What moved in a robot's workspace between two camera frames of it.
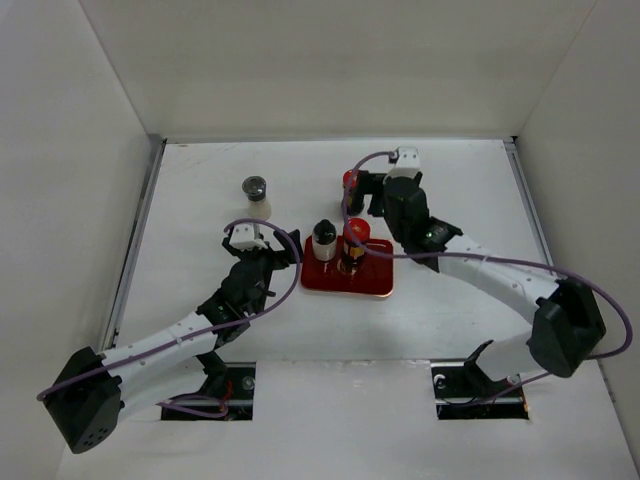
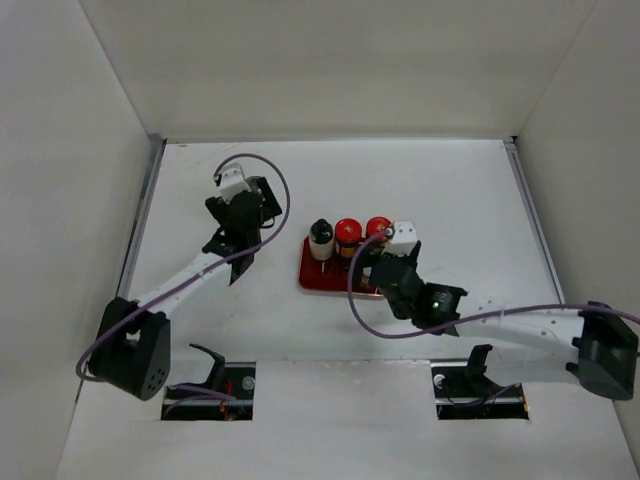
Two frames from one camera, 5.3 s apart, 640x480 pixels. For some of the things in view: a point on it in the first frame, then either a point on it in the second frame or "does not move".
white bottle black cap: (324, 240) does not move
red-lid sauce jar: (355, 200) -> (376, 226)
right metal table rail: (531, 208) does not move
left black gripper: (290, 253) -> (268, 206)
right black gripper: (372, 184) -> (411, 259)
